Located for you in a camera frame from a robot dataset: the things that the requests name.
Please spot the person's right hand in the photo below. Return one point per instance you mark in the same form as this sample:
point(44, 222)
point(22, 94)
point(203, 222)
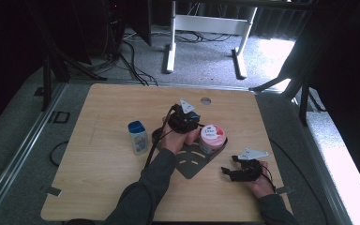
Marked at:
point(262, 186)

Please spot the black metal stand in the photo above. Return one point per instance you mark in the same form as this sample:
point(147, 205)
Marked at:
point(303, 100)

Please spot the white desk frame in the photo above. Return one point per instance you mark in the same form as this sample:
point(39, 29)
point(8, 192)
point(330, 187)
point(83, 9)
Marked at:
point(211, 24)

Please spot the black square floor frame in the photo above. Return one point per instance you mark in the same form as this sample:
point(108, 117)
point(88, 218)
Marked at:
point(56, 117)

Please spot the person's left hand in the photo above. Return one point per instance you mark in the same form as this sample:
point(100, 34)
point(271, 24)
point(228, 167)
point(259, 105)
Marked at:
point(172, 140)

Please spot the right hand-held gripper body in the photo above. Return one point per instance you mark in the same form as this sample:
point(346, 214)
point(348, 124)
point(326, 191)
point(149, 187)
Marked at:
point(248, 170)

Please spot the dark computer tower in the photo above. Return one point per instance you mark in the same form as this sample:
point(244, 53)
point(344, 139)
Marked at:
point(115, 25)

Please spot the white bottle with blue cap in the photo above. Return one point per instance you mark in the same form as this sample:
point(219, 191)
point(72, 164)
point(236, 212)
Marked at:
point(137, 137)

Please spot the black tripod stand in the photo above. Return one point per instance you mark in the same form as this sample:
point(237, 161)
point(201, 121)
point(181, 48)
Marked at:
point(47, 78)

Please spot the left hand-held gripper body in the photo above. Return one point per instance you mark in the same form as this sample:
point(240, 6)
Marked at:
point(179, 120)

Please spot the grey table grommet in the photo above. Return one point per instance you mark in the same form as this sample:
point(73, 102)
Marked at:
point(205, 101)

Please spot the dark slotted corner shelf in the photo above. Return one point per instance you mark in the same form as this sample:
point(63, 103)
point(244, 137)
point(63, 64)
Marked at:
point(190, 165)

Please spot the pink jar with white lid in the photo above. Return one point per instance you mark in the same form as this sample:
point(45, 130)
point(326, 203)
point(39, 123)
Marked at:
point(212, 137)

